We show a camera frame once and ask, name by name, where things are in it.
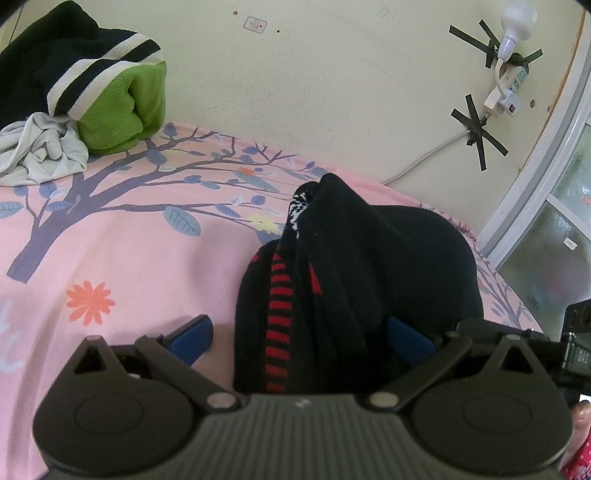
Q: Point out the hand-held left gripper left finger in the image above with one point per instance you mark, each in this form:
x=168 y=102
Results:
x=191 y=339

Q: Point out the white power strip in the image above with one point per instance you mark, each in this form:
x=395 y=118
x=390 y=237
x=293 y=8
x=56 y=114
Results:
x=504 y=102
x=513 y=77

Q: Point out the white window frame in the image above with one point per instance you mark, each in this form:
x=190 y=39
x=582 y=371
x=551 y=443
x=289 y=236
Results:
x=549 y=152

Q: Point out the green black striped jacket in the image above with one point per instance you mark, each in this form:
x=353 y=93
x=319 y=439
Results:
x=92 y=78

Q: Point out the black tape strips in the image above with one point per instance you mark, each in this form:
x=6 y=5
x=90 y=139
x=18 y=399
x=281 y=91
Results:
x=480 y=134

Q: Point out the white crumpled cloth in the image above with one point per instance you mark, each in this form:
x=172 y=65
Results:
x=44 y=150

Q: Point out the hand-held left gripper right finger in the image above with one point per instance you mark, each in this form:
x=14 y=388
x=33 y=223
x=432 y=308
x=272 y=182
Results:
x=408 y=341

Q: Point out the pink tree print bedsheet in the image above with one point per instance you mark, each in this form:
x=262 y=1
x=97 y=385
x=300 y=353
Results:
x=138 y=240

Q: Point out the white light bulb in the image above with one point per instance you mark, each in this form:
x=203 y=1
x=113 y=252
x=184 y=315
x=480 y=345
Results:
x=516 y=18

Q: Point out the person's right hand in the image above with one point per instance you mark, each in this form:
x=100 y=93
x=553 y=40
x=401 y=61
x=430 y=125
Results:
x=581 y=417

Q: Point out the red printed clothing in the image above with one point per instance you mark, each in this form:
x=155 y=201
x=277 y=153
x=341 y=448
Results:
x=581 y=461

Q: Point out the small wall sticker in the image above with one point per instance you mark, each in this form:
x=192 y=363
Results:
x=255 y=24

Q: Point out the black garment with red stripes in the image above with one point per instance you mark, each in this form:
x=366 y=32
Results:
x=378 y=263

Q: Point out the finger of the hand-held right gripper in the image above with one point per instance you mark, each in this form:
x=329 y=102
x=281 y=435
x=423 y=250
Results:
x=498 y=328

